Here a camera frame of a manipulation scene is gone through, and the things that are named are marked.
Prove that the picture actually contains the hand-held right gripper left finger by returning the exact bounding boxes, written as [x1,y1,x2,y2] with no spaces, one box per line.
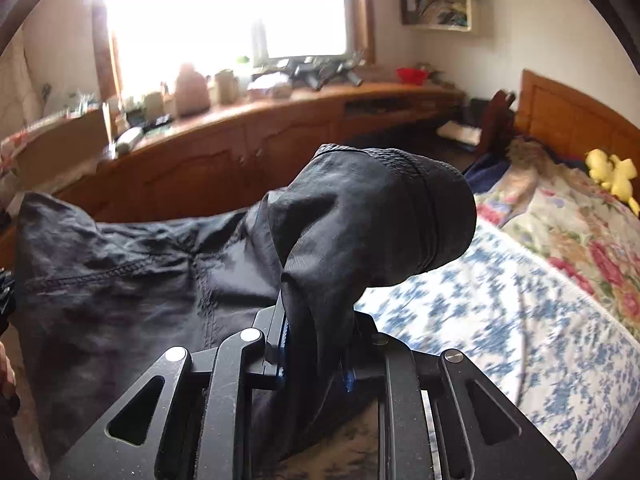
[50,305,291,480]

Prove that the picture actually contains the blue floral white bedspread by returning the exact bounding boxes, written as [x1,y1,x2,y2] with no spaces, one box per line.
[357,220,640,461]

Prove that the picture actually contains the beige mug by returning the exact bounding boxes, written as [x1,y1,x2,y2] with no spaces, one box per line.
[214,69,242,106]

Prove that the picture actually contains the dark wooden chair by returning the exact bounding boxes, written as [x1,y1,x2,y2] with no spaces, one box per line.
[472,89,518,161]

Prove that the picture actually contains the white tissue box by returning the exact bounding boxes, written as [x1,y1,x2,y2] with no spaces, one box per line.
[247,72,293,101]

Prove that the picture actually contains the wooden bed headboard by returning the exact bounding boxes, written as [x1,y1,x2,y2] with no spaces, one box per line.
[515,69,640,166]

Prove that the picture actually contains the wood framed window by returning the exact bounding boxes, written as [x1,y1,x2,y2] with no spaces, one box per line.
[90,0,376,96]

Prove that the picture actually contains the person's left hand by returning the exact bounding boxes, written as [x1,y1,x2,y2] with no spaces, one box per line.
[0,340,21,411]

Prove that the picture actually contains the white cloth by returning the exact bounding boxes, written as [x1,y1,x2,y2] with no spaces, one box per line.
[437,121,483,143]

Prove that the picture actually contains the pink floral quilt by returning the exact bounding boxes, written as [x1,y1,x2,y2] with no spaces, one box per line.
[475,137,640,341]

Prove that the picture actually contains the black binders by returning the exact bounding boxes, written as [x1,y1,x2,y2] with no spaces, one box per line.
[399,0,425,26]

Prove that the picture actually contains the cardboard box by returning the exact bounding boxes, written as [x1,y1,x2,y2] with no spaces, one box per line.
[0,105,108,176]

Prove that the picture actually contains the long wooden desk cabinet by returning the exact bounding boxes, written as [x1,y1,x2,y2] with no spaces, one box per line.
[0,82,468,266]

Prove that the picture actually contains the yellow plush toy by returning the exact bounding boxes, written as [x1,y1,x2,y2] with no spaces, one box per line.
[585,149,640,216]

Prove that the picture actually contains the pink jug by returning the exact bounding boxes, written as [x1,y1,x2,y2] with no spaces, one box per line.
[174,62,211,117]

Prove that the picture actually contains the black jacket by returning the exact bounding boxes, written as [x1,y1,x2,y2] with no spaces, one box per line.
[14,144,478,480]

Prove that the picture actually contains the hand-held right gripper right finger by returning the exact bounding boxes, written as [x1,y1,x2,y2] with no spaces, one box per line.
[340,310,576,480]

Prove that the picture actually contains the dark blue bed sheet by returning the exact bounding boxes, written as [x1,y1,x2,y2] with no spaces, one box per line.
[462,152,511,193]

